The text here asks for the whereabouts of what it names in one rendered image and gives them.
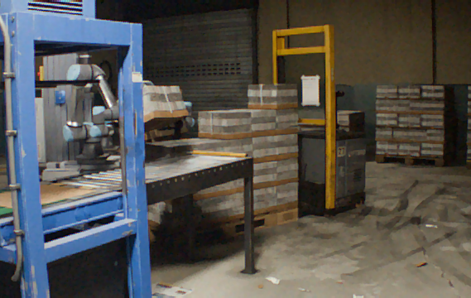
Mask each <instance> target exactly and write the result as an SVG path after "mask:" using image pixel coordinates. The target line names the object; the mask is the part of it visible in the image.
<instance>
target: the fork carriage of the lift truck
mask: <svg viewBox="0 0 471 298"><path fill-rule="evenodd" d="M296 182H298V183H299V188H297V199H298V205H297V206H298V209H299V208H307V209H309V210H310V212H311V211H312V213H314V212H316V213H321V212H322V213H323V193H324V183H323V182H317V181H311V180H301V179H299V181H296Z"/></svg>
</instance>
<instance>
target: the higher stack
mask: <svg viewBox="0 0 471 298"><path fill-rule="evenodd" d="M249 87H250V88H249ZM296 90H297V84H261V85H249V86H248V96H249V97H248V104H261V105H263V104H284V103H297V95H296V93H297V91H296ZM253 109H270V110H276V111H275V123H276V124H275V130H286V128H289V129H295V127H298V120H299V118H298V117H299V115H297V109H296V108H253ZM297 135H298V134H294V133H289V134H281V135H272V136H275V137H276V138H275V148H276V155H283V154H289V153H297V152H298V150H299V148H298V136H297ZM298 166H299V164H298V159H297V157H292V158H291V159H285V160H278V161H276V180H285V179H290V178H295V177H298V170H299V167H298ZM275 187H276V206H278V205H281V204H286V203H290V202H294V201H297V200H298V199H297V188H299V183H298V182H291V183H286V184H282V185H275ZM274 211H276V226H278V225H281V224H284V223H289V222H292V221H296V220H298V206H297V205H295V206H292V207H290V208H287V209H279V210H274Z"/></svg>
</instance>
